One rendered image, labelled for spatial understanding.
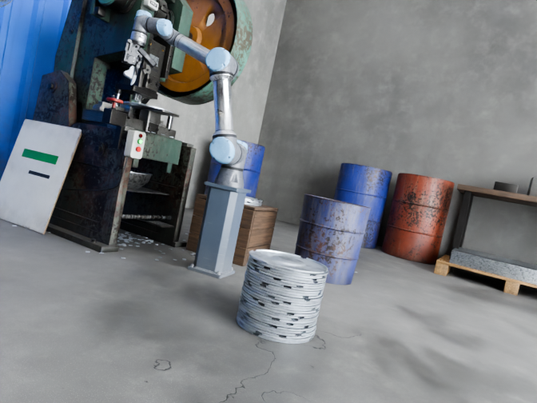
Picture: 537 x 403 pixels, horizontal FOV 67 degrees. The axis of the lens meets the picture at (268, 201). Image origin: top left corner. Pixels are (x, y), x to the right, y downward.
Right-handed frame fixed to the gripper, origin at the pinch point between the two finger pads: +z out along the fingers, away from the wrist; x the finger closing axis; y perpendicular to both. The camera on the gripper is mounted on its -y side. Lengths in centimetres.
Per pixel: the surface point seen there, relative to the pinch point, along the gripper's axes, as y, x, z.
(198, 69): -45, -43, -28
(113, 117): 6.9, 7.7, 19.9
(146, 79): -10.2, -20.8, -7.1
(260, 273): -34, 108, 63
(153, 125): -18.8, -16.8, 16.8
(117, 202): -4, 8, 61
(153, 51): -11.6, -25.3, -24.4
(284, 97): -247, -277, -84
